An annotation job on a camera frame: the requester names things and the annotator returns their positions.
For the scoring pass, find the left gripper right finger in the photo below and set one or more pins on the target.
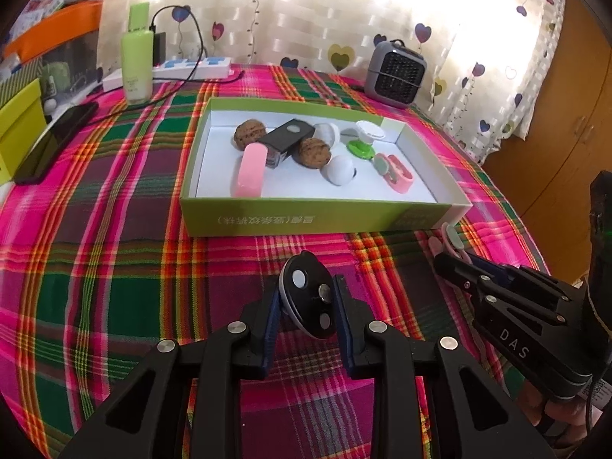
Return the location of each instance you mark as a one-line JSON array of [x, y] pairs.
[[470, 415]]

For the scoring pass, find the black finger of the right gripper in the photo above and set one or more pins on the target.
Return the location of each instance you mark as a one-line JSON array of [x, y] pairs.
[[530, 283], [474, 281]]

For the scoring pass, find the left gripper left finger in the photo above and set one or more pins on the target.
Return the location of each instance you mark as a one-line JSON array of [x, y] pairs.
[[186, 398]]

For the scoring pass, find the pink U-shaped clip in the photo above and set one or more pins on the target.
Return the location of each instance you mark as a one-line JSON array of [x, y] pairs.
[[394, 172]]

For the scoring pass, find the black round disc holder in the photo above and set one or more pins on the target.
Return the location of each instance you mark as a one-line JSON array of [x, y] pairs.
[[306, 290]]

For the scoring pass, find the white mushroom knob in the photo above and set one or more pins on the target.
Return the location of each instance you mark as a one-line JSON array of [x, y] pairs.
[[340, 170]]

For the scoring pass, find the white green suction cup holder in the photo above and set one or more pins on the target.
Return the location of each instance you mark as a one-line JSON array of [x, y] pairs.
[[367, 133]]

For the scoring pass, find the brown walnut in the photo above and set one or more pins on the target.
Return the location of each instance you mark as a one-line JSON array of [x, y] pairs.
[[248, 132], [313, 153]]

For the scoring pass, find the black flashlight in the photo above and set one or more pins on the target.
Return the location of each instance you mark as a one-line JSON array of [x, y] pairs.
[[284, 140]]

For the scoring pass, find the pink clip with green pad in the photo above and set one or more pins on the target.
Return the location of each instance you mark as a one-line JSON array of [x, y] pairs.
[[447, 244]]

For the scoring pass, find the plaid bedspread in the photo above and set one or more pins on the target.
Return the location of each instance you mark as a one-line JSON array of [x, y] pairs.
[[97, 265]]

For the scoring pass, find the grey mini fan heater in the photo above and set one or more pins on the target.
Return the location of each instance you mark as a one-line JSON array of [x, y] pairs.
[[395, 74]]

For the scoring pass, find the heart pattern curtain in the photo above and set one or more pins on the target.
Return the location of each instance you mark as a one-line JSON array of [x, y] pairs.
[[486, 60]]

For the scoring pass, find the green and white tray box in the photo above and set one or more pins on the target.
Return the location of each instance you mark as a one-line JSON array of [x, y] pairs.
[[299, 200]]

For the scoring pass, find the black smartphone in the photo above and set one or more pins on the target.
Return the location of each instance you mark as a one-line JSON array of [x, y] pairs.
[[46, 151]]

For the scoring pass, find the yellow-green shoe box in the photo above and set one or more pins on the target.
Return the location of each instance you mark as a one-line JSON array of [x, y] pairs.
[[22, 122]]

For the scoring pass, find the white blue power strip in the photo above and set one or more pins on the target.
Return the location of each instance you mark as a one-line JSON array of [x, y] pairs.
[[208, 68]]

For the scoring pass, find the striped gift box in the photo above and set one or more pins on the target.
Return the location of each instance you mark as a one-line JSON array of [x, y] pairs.
[[19, 80]]

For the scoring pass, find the green lotion bottle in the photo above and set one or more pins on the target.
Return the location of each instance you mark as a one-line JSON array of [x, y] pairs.
[[136, 56]]

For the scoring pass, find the black power adapter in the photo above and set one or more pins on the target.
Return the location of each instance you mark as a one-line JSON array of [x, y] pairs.
[[159, 48]]

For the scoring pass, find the orange storage box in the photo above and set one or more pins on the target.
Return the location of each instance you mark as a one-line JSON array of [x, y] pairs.
[[63, 26]]

